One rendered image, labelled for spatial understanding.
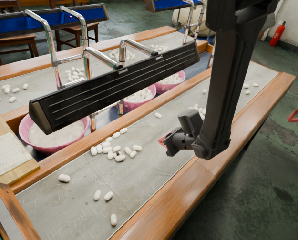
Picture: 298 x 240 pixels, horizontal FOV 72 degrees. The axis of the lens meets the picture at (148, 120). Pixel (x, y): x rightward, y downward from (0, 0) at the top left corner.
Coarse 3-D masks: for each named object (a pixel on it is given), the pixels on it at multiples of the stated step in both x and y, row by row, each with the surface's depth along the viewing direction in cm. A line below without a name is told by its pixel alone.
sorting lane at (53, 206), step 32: (256, 64) 162; (192, 96) 117; (128, 128) 91; (160, 128) 94; (96, 160) 76; (128, 160) 78; (160, 160) 80; (32, 192) 65; (64, 192) 66; (128, 192) 68; (64, 224) 59; (96, 224) 60
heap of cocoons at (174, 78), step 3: (171, 75) 132; (174, 75) 133; (177, 75) 133; (165, 78) 128; (168, 78) 128; (171, 78) 129; (174, 78) 129; (177, 78) 130; (180, 78) 130; (159, 81) 124; (162, 81) 124; (165, 81) 125; (168, 81) 126; (171, 81) 126; (174, 81) 127; (177, 81) 127; (180, 81) 128
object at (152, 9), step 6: (150, 0) 125; (156, 0) 127; (162, 0) 131; (168, 0) 135; (174, 0) 138; (180, 0) 143; (192, 0) 152; (150, 6) 127; (156, 6) 128; (162, 6) 131; (168, 6) 135; (174, 6) 138; (180, 6) 143; (186, 6) 148
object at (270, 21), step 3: (267, 15) 128; (270, 15) 131; (273, 15) 134; (267, 18) 128; (270, 18) 131; (273, 18) 135; (267, 21) 128; (270, 21) 131; (273, 21) 135; (264, 24) 124; (267, 24) 128; (270, 24) 132; (273, 24) 135; (264, 27) 124; (267, 27) 128; (261, 30) 122
